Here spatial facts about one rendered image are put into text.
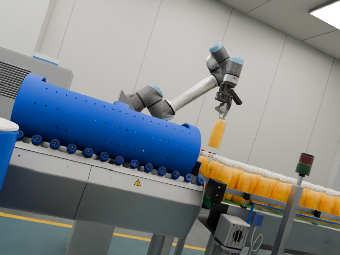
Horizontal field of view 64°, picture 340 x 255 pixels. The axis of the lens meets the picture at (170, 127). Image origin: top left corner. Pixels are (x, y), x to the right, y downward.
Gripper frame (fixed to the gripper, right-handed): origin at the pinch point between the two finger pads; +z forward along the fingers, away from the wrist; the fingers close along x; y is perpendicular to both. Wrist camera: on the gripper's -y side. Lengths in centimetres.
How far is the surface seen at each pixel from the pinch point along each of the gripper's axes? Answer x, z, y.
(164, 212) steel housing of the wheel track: 21, 58, 27
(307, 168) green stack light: 48, 16, -26
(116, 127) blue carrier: 24, 24, 63
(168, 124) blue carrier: 19.1, 15.2, 38.3
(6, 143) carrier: 57, 36, 98
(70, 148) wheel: 21, 39, 80
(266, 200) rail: 30, 38, -24
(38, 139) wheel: 20, 38, 94
